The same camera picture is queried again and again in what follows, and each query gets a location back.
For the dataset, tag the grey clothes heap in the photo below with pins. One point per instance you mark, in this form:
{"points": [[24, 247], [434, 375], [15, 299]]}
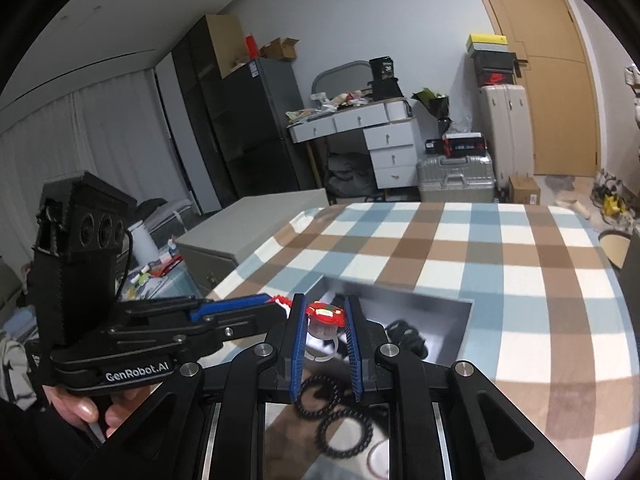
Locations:
{"points": [[347, 175]]}

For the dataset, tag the small black box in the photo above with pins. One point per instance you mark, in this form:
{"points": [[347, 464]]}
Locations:
{"points": [[434, 146]]}

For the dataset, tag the clear plastic bag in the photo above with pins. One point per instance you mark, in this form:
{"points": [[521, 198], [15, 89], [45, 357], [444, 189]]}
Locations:
{"points": [[461, 125]]}

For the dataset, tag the white bottle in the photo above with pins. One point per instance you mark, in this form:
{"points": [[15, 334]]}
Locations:
{"points": [[142, 245]]}

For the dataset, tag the dark wardrobe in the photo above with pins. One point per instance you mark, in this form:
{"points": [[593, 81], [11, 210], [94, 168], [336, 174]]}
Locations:
{"points": [[200, 135]]}

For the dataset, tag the red paper bag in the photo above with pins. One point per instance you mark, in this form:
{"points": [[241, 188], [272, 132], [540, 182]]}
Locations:
{"points": [[251, 46]]}

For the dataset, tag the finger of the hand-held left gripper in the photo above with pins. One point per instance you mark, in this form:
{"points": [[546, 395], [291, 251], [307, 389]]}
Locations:
{"points": [[250, 322], [225, 305]]}

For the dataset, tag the yellow lid shoe box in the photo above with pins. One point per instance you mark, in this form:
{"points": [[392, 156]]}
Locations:
{"points": [[486, 43]]}

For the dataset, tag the wooden door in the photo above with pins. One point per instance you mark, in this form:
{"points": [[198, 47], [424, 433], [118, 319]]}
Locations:
{"points": [[540, 85]]}

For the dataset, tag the white suitcase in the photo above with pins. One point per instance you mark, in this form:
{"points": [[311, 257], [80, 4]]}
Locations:
{"points": [[505, 135]]}

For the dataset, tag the black carton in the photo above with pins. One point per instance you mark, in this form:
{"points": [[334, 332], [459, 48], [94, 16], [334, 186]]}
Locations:
{"points": [[385, 80]]}

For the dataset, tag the tan cardboard panel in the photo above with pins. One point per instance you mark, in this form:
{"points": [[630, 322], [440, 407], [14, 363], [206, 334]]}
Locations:
{"points": [[225, 45]]}

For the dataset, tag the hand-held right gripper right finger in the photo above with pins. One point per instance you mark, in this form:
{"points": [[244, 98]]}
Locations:
{"points": [[356, 360]]}

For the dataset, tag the white desk with drawers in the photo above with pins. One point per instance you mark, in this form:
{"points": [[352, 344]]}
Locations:
{"points": [[390, 140]]}

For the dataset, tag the blue checked side table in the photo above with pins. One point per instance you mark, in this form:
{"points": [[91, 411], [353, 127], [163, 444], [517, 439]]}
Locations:
{"points": [[170, 287]]}

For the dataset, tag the silver suitcase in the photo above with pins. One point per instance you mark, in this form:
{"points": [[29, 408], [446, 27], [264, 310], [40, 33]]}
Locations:
{"points": [[455, 180]]}

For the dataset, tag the person's left hand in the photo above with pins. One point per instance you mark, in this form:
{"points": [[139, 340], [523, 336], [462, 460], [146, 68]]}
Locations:
{"points": [[82, 407]]}

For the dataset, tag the brown cardboard box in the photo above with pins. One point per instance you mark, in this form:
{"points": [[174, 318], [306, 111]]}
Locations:
{"points": [[524, 191]]}

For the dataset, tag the black bow hair clip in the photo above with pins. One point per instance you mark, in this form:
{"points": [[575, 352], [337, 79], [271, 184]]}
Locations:
{"points": [[402, 335]]}

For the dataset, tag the beige slippers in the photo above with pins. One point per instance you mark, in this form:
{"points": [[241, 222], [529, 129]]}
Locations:
{"points": [[572, 205]]}

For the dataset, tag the clutter of desk items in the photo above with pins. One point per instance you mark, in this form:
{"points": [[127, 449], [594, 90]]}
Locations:
{"points": [[330, 107]]}

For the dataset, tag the checked tablecloth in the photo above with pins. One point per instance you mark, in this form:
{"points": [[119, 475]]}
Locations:
{"points": [[500, 285]]}

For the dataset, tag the open cardboard box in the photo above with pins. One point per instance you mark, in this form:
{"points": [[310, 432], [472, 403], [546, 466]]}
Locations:
{"points": [[280, 50]]}

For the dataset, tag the clutter of small packets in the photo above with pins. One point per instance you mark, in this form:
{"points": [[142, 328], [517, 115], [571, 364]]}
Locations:
{"points": [[160, 265]]}

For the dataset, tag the white curtain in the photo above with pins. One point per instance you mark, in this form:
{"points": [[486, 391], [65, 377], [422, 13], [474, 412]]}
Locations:
{"points": [[100, 135]]}

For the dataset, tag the black wrapped bouquet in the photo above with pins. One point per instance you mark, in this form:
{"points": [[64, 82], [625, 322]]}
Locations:
{"points": [[432, 102]]}

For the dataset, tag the pile of assorted shoes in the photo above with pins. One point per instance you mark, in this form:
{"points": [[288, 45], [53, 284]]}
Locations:
{"points": [[612, 200]]}

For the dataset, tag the dark shoe box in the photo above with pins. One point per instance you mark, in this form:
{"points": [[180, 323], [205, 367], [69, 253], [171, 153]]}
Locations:
{"points": [[492, 62]]}

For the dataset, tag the dark grey refrigerator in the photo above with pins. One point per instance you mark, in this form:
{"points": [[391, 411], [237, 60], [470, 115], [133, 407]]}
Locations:
{"points": [[265, 135]]}

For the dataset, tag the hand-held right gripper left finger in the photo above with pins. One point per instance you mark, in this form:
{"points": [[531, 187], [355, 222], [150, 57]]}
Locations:
{"points": [[296, 355]]}

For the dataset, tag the arched mirror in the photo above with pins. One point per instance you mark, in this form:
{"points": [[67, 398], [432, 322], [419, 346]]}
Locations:
{"points": [[340, 77]]}

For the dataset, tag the round black bin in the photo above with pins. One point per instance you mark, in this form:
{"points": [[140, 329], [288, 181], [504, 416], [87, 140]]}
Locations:
{"points": [[615, 247]]}

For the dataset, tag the black shoe box red logo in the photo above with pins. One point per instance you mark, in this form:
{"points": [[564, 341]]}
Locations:
{"points": [[494, 79]]}

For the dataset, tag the silver box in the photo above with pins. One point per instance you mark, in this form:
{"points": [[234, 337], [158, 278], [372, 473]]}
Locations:
{"points": [[425, 315]]}

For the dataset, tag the grey drawer cabinet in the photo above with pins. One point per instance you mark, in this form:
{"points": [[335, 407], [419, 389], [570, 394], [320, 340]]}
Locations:
{"points": [[240, 230]]}

